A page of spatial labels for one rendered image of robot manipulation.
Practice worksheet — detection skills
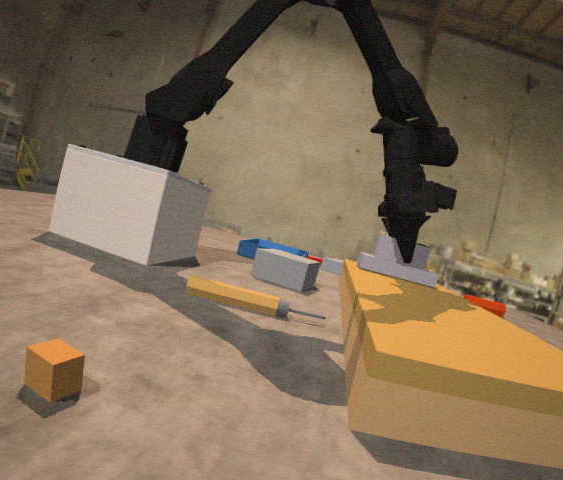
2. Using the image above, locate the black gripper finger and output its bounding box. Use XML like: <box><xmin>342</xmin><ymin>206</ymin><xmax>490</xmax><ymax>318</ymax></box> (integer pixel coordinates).
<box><xmin>382</xmin><ymin>218</ymin><xmax>396</xmax><ymax>238</ymax></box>
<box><xmin>388</xmin><ymin>215</ymin><xmax>431</xmax><ymax>264</ymax></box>

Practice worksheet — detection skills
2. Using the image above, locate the blue rectangular tray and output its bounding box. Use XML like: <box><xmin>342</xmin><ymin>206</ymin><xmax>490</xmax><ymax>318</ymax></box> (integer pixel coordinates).
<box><xmin>236</xmin><ymin>238</ymin><xmax>309</xmax><ymax>259</ymax></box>

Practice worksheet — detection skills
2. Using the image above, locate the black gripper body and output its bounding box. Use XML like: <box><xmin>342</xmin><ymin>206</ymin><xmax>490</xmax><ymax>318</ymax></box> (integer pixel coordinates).
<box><xmin>378</xmin><ymin>158</ymin><xmax>438</xmax><ymax>218</ymax></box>

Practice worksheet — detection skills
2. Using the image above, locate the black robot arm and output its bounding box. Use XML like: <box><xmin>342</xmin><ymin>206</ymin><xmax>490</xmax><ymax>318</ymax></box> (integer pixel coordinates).
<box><xmin>116</xmin><ymin>0</ymin><xmax>459</xmax><ymax>210</ymax></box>

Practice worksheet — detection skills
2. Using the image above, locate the orange cube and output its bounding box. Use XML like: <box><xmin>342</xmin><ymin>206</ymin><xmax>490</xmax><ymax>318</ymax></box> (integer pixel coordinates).
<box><xmin>24</xmin><ymin>339</ymin><xmax>85</xmax><ymax>403</ymax></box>

